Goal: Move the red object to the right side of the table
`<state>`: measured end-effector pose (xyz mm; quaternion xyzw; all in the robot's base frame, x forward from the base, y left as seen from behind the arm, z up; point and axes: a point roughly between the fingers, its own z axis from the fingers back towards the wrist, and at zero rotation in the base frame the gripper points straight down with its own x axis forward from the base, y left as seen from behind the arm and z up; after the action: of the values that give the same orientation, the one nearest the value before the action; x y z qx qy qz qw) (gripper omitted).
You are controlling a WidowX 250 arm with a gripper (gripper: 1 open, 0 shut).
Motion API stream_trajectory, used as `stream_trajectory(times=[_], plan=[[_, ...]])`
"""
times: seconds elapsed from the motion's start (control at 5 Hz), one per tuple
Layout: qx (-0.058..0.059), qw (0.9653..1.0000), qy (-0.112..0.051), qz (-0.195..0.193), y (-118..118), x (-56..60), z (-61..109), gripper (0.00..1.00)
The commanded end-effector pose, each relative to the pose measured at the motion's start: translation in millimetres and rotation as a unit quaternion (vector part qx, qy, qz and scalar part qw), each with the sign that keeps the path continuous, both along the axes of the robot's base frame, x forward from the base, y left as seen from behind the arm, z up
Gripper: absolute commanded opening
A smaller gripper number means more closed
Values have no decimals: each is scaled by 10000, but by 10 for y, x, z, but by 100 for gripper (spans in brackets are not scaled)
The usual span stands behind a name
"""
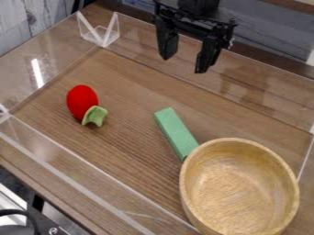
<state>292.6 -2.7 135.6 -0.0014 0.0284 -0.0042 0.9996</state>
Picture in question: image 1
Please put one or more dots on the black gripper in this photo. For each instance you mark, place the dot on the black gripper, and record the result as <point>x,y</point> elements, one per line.
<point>198,12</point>

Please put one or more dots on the red plush strawberry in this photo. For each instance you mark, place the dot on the red plush strawberry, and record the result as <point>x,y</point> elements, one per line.
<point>83,106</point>

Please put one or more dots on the green rectangular block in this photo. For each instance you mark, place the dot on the green rectangular block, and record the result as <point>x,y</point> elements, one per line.
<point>177,133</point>

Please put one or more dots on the wooden bowl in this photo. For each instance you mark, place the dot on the wooden bowl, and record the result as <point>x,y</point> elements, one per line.
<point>238,189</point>

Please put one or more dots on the clear acrylic enclosure wall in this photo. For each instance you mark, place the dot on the clear acrylic enclosure wall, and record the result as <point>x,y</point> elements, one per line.
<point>113,175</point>

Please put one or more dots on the black table leg bracket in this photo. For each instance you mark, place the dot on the black table leg bracket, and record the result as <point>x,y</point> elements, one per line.
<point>47,227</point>

